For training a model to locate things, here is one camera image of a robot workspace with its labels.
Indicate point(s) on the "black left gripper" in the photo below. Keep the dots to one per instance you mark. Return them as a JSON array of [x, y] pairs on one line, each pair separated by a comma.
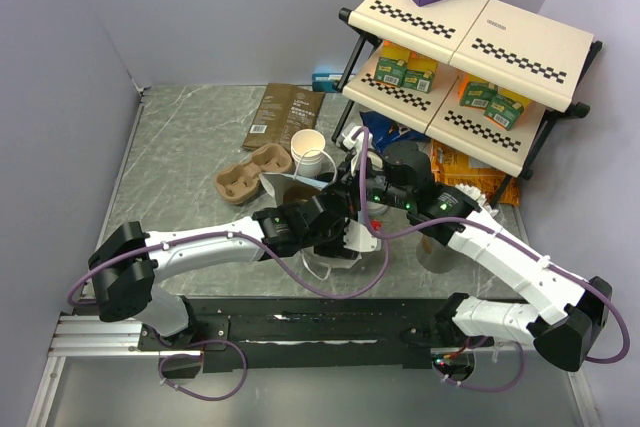
[[336, 247]]

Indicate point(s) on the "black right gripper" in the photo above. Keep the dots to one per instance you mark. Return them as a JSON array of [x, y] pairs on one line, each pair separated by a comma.
[[345, 170]]

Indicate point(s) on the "grey cup of stirrers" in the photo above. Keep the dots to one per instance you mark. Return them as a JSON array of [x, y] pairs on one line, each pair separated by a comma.
[[458, 200]]

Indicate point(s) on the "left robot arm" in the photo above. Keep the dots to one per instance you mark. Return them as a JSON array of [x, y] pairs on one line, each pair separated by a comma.
[[129, 268]]

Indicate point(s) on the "cream checkered shelf rack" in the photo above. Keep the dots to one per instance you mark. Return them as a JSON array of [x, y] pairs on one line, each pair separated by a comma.
[[537, 57]]

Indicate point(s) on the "white paper cup stack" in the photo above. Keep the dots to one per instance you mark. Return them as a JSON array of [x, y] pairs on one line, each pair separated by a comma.
[[306, 147]]

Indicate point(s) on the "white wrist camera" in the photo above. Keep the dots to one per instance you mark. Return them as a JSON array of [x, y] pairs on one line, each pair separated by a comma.
[[362, 237], [351, 139]]

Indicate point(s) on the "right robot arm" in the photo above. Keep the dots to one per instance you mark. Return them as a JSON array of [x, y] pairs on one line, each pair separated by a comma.
[[561, 314]]

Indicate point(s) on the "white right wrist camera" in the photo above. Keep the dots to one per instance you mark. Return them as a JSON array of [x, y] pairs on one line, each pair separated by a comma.
[[351, 139]]

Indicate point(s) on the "brown coffee bean bag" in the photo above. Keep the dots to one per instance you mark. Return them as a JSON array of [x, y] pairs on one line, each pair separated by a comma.
[[283, 110]]

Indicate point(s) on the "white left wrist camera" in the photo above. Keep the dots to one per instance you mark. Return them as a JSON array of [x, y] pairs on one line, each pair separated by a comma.
[[362, 237]]

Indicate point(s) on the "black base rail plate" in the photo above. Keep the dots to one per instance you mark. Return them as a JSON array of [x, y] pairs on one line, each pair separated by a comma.
[[271, 332]]

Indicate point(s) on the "blue chip bag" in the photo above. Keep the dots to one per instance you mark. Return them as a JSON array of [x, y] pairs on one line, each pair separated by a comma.
[[385, 131]]

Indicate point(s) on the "brown pulp cup carrier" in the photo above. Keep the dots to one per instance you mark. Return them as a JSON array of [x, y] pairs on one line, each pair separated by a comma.
[[241, 181]]

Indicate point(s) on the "orange snack bag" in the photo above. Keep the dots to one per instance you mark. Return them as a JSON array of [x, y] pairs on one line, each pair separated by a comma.
[[452, 167]]

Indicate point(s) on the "separated brown cup carrier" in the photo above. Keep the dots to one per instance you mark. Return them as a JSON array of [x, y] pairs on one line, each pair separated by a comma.
[[299, 193]]

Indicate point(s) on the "blue R&O box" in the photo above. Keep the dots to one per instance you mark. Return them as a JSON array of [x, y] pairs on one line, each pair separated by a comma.
[[325, 81]]

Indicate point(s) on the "light blue paper bag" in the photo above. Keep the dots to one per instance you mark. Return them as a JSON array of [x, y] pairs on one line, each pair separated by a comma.
[[275, 185]]

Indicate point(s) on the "green juice carton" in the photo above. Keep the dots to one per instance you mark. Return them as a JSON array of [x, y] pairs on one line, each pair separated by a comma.
[[477, 94], [419, 80], [504, 111], [390, 71]]

